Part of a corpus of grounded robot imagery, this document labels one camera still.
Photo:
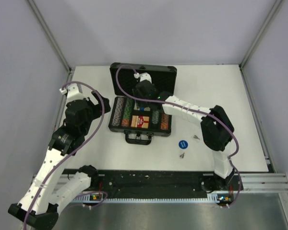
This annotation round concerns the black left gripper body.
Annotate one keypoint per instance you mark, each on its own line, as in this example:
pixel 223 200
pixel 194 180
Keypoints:
pixel 94 111

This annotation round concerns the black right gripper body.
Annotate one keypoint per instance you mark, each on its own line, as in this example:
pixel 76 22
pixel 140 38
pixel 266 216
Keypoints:
pixel 143 104

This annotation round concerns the red playing card box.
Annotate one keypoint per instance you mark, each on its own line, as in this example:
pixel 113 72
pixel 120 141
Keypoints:
pixel 139 121

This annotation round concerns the blue small blind button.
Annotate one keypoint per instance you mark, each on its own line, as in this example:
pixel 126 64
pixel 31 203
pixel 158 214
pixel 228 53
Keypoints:
pixel 183 144

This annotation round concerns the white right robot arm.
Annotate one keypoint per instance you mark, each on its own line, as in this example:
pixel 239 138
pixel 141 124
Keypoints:
pixel 216 127

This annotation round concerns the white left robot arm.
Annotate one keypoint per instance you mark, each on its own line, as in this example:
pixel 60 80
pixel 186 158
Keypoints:
pixel 41 206

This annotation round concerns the black poker set case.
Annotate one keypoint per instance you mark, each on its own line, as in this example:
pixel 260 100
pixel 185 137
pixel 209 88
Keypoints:
pixel 122 75

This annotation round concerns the orange grey chip row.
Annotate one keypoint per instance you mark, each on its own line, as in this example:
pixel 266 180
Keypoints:
pixel 155 117

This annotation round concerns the green chip row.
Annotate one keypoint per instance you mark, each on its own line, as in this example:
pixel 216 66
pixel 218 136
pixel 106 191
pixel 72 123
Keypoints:
pixel 127 113

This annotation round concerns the blue white chip row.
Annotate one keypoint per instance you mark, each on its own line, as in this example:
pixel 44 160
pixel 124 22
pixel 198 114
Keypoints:
pixel 117 112

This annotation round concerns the purple orange chip row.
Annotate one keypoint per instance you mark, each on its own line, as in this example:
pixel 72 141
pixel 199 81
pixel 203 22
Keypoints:
pixel 165 124

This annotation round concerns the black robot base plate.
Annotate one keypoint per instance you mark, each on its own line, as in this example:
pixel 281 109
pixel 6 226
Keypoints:
pixel 160 184

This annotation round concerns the blue-grey cable duct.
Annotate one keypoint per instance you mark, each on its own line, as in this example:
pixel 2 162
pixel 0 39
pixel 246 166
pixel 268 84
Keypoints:
pixel 210 198

